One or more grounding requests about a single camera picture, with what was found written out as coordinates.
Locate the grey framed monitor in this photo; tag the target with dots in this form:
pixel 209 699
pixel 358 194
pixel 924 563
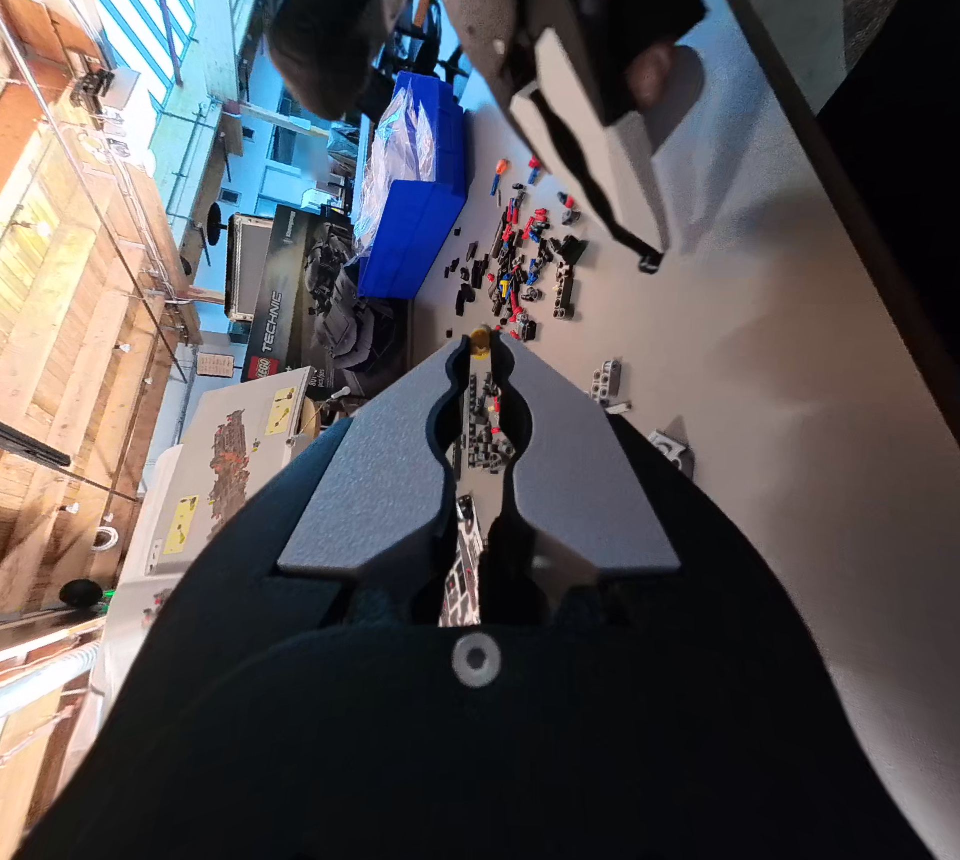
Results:
pixel 247 267

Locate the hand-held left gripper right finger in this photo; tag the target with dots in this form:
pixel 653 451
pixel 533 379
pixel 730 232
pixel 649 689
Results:
pixel 592 500

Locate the silver ventilation duct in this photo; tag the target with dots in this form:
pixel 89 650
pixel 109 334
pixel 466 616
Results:
pixel 45 680

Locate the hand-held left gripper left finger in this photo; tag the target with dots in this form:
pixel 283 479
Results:
pixel 367 500

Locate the pile of lego pieces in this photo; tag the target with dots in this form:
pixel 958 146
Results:
pixel 517 252

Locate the light grey lego bracket assembly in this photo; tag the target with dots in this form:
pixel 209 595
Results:
pixel 671 449

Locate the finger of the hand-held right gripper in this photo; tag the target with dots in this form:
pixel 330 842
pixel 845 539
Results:
pixel 600 162
pixel 551 147

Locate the blue plastic bin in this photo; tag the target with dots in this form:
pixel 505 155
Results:
pixel 427 214

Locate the cluster of black lego panels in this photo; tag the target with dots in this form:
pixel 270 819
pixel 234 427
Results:
pixel 465 275

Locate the black cardboard set box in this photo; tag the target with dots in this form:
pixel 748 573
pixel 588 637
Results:
pixel 322 305

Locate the light grey lego beam assembly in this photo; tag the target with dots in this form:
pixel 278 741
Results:
pixel 606 380

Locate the black square lego bracket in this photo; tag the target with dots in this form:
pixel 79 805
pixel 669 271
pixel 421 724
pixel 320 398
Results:
pixel 574 249

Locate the sticker sheet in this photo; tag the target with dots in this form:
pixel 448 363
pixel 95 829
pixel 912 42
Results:
pixel 461 575

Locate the yellow lego pin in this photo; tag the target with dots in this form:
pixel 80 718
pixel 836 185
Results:
pixel 481 341

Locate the paper wall notice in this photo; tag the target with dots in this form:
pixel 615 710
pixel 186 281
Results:
pixel 215 364

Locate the dark grey L-shaped lego beam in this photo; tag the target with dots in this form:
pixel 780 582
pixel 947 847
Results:
pixel 564 290

